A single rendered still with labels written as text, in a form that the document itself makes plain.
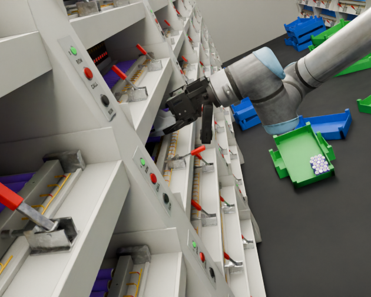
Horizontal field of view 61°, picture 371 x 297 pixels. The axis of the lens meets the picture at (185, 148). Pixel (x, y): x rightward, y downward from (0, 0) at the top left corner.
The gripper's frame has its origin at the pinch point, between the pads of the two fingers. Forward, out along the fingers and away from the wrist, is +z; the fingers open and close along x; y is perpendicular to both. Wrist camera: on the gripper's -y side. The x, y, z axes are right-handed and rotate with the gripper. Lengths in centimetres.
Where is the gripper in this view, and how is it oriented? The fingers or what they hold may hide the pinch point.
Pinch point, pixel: (154, 134)
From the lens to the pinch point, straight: 87.9
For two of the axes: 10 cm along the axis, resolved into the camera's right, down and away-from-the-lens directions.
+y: -5.0, -7.8, -3.8
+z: -8.6, 4.2, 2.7
